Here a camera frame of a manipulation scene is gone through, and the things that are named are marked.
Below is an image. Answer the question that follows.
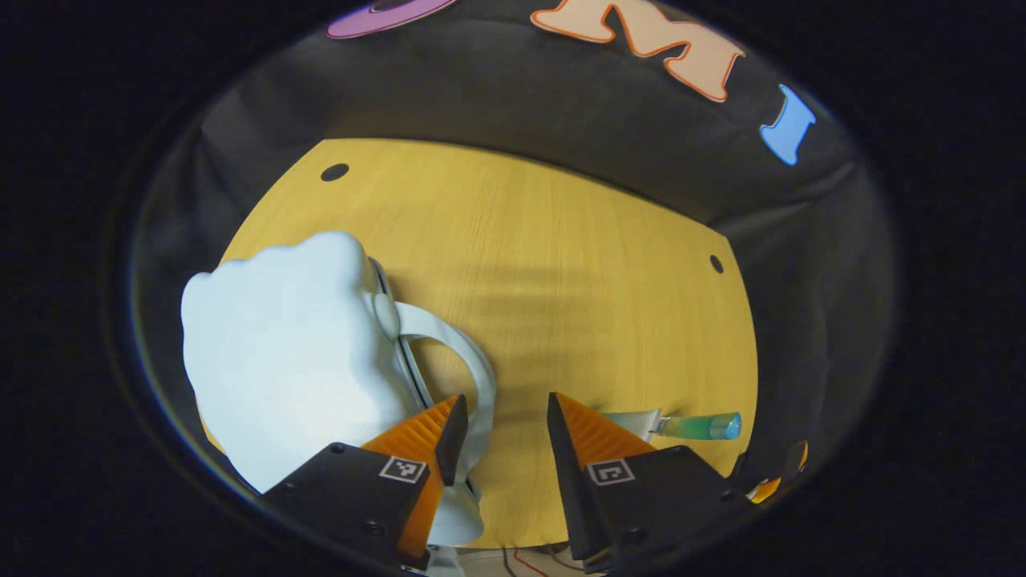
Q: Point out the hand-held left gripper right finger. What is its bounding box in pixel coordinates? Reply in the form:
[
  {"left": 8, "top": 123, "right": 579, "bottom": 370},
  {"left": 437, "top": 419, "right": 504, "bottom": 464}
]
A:
[{"left": 547, "top": 392, "right": 755, "bottom": 574}]

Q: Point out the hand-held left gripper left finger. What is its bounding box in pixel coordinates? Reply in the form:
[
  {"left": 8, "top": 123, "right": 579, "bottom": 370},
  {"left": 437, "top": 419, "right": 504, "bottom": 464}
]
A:
[{"left": 263, "top": 393, "right": 471, "bottom": 574}]

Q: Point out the teal bottle with blue cap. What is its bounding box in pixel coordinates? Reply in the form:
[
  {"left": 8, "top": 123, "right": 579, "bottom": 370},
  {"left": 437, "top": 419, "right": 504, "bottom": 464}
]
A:
[{"left": 657, "top": 412, "right": 743, "bottom": 442}]

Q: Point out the pale blue suitcase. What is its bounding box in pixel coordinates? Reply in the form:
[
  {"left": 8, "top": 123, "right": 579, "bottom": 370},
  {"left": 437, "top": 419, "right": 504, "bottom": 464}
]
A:
[{"left": 180, "top": 231, "right": 498, "bottom": 550}]

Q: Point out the black backdrop cloth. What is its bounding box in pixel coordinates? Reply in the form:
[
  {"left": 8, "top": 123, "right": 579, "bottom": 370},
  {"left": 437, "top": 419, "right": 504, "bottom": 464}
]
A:
[{"left": 128, "top": 0, "right": 899, "bottom": 514}]

